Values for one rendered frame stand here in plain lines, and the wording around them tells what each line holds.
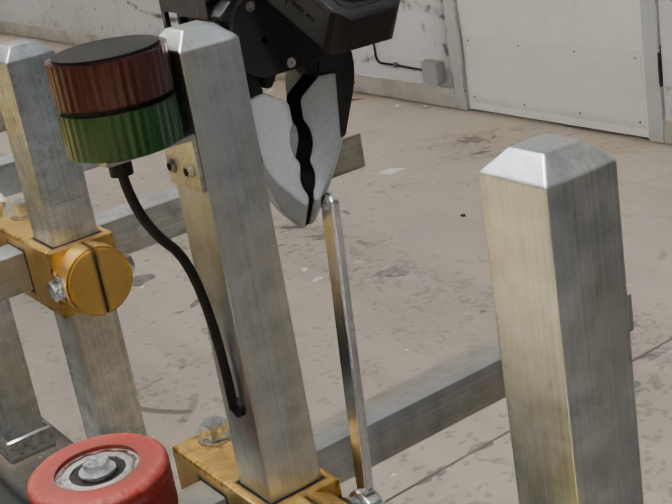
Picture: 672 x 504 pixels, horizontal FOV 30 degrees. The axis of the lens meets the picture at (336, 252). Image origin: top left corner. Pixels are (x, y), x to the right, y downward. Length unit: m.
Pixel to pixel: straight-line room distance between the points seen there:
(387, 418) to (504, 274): 0.36
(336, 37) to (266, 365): 0.18
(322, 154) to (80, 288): 0.21
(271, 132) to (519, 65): 3.71
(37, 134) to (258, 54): 0.21
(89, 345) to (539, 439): 0.49
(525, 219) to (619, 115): 3.72
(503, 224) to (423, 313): 2.58
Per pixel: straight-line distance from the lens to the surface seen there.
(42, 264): 0.90
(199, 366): 2.97
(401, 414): 0.81
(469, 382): 0.85
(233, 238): 0.66
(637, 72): 4.06
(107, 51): 0.62
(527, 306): 0.46
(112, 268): 0.88
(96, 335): 0.92
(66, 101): 0.61
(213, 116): 0.64
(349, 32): 0.64
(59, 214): 0.89
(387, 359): 2.83
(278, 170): 0.73
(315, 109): 0.74
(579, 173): 0.44
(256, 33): 0.71
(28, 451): 1.21
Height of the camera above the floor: 1.25
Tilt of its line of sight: 21 degrees down
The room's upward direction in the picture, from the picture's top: 10 degrees counter-clockwise
